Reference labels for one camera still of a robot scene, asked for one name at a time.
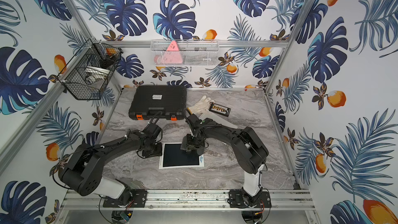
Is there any white drawing tablet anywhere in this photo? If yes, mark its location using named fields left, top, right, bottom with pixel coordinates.
left=199, top=112, right=238, bottom=129
left=159, top=143, right=204, bottom=170

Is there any grey blue wiping cloth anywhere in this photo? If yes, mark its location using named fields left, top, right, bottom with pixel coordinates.
left=196, top=148, right=205, bottom=156

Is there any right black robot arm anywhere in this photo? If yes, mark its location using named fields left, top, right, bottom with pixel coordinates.
left=181, top=114, right=272, bottom=209

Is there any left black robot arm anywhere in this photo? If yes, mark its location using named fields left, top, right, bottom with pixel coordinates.
left=58, top=113, right=163, bottom=206

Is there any white knit work glove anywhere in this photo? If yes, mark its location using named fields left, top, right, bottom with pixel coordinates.
left=188, top=95, right=214, bottom=115

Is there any black plastic tool case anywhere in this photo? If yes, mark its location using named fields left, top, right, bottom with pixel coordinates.
left=128, top=85, right=187, bottom=121

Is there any black screwdriver bit box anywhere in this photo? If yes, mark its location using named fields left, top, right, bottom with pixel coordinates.
left=209, top=102, right=231, bottom=117

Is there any pink triangular paper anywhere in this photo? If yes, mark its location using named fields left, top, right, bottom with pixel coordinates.
left=159, top=40, right=183, bottom=64

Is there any silver object in basket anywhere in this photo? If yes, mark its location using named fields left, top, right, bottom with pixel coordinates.
left=84, top=66, right=110, bottom=85

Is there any clear mesh wall shelf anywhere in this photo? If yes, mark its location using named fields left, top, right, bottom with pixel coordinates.
left=150, top=39, right=220, bottom=66

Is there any black wire basket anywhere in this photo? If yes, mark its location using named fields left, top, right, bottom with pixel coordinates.
left=57, top=39, right=123, bottom=100

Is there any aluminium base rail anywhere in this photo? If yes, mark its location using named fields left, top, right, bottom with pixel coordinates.
left=61, top=189, right=315, bottom=211

